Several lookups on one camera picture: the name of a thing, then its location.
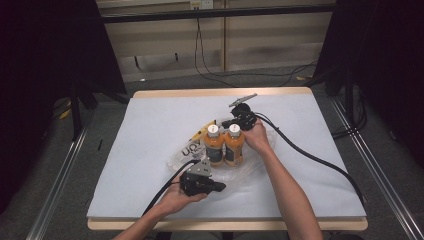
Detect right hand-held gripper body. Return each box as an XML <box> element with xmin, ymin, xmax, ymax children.
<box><xmin>228</xmin><ymin>92</ymin><xmax>260</xmax><ymax>132</ymax></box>

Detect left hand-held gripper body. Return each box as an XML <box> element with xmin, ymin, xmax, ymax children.
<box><xmin>179</xmin><ymin>158</ymin><xmax>213</xmax><ymax>198</ymax></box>

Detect orange drink bottle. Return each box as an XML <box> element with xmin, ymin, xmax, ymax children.
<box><xmin>223</xmin><ymin>123</ymin><xmax>247</xmax><ymax>167</ymax></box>
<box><xmin>202</xmin><ymin>124</ymin><xmax>226</xmax><ymax>168</ymax></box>

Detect clear plastic bag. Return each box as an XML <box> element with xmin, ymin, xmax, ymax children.
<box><xmin>166</xmin><ymin>119</ymin><xmax>278</xmax><ymax>188</ymax></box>

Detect person's left hand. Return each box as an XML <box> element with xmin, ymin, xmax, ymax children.
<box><xmin>155</xmin><ymin>175</ymin><xmax>209</xmax><ymax>217</ymax></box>

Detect person's right hand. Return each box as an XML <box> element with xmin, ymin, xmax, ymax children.
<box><xmin>241</xmin><ymin>118</ymin><xmax>273</xmax><ymax>155</ymax></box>

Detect white table mat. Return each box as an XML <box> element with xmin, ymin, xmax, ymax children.
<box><xmin>86</xmin><ymin>93</ymin><xmax>367</xmax><ymax>220</ymax></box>

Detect black horizontal bar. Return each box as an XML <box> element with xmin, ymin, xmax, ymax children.
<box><xmin>99</xmin><ymin>3</ymin><xmax>337</xmax><ymax>24</ymax></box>

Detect black stand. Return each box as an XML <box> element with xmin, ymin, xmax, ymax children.
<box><xmin>343</xmin><ymin>66</ymin><xmax>355</xmax><ymax>129</ymax></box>
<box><xmin>68</xmin><ymin>78</ymin><xmax>84</xmax><ymax>142</ymax></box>

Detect black curtain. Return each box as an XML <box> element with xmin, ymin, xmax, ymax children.
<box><xmin>0</xmin><ymin>0</ymin><xmax>128</xmax><ymax>215</ymax></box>
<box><xmin>314</xmin><ymin>0</ymin><xmax>424</xmax><ymax>161</ymax></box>

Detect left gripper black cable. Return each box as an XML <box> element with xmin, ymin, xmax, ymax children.
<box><xmin>141</xmin><ymin>158</ymin><xmax>202</xmax><ymax>218</ymax></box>

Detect black hanging cables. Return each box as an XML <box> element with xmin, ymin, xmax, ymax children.
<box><xmin>193</xmin><ymin>18</ymin><xmax>318</xmax><ymax>88</ymax></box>

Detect black floor cables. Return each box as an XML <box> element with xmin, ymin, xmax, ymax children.
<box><xmin>331</xmin><ymin>84</ymin><xmax>368</xmax><ymax>140</ymax></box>

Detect wall power outlet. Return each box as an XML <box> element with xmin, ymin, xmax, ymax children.
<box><xmin>189</xmin><ymin>0</ymin><xmax>214</xmax><ymax>10</ymax></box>

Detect metal floor rail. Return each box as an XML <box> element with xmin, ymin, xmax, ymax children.
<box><xmin>329</xmin><ymin>97</ymin><xmax>424</xmax><ymax>240</ymax></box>
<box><xmin>25</xmin><ymin>124</ymin><xmax>90</xmax><ymax>240</ymax></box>

